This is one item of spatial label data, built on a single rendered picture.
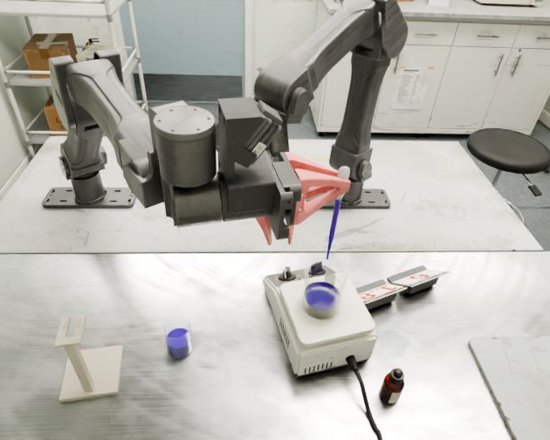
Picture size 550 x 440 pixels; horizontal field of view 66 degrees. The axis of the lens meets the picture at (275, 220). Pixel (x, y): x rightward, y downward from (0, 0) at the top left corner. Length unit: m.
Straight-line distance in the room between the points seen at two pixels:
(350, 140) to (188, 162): 0.55
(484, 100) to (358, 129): 2.62
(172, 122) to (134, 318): 0.45
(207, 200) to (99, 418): 0.38
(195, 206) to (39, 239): 0.59
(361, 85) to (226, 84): 2.79
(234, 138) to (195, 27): 3.09
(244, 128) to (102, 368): 0.46
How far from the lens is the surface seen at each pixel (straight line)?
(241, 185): 0.43
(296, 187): 0.44
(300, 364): 0.66
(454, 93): 3.34
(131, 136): 0.52
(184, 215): 0.44
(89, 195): 1.02
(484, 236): 1.05
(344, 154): 0.92
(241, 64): 3.54
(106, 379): 0.72
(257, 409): 0.67
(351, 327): 0.65
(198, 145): 0.40
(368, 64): 0.85
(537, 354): 0.84
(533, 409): 0.78
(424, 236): 0.98
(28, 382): 0.76
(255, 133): 0.42
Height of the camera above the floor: 1.50
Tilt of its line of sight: 39 degrees down
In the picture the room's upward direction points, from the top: 3 degrees clockwise
